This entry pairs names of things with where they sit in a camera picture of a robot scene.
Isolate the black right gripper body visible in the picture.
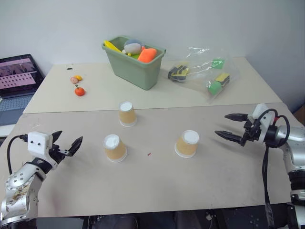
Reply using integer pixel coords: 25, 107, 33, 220
240, 118, 262, 147

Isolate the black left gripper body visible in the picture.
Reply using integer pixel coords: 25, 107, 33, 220
48, 143, 71, 166

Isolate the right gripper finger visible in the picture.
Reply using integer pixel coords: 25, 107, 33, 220
224, 113, 249, 123
214, 130, 244, 144

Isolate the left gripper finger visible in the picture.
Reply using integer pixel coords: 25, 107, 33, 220
52, 130, 63, 146
67, 136, 84, 157

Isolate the green round toy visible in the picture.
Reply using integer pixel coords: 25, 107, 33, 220
205, 80, 223, 96

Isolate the brown paper cup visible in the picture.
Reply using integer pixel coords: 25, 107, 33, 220
102, 134, 128, 164
118, 101, 138, 127
174, 130, 200, 159

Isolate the yellow sponge with black base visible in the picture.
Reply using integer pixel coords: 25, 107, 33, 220
214, 72, 232, 88

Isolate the orange tangerine toy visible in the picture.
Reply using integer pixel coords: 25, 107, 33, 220
74, 84, 86, 97

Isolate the clear plastic bag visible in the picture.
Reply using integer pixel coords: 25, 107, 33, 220
166, 46, 239, 104

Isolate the open laptop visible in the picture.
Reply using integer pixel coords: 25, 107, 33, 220
0, 53, 46, 127

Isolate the black yellow toy car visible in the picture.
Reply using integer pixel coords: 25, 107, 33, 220
167, 64, 190, 83

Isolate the dark rounded shape under table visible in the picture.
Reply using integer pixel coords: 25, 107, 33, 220
89, 214, 142, 229

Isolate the green plastic bin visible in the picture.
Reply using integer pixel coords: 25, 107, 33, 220
102, 35, 166, 91

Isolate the yellow banana toy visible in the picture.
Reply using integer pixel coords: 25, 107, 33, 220
103, 40, 123, 53

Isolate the orange plush toy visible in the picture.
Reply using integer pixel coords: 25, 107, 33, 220
137, 46, 158, 63

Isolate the grey blue plush ball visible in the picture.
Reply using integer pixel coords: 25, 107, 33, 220
123, 38, 143, 54

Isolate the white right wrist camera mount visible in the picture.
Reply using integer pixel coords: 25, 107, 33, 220
247, 103, 275, 144

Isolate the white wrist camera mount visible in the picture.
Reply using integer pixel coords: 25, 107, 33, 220
27, 131, 53, 160
247, 103, 275, 144

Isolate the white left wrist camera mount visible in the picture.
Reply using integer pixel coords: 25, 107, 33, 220
27, 131, 53, 160

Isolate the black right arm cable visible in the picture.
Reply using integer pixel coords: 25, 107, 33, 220
252, 108, 291, 229

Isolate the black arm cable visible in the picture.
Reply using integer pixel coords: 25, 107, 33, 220
7, 134, 29, 175
252, 108, 291, 229

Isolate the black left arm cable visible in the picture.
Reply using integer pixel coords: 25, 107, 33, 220
7, 134, 29, 175

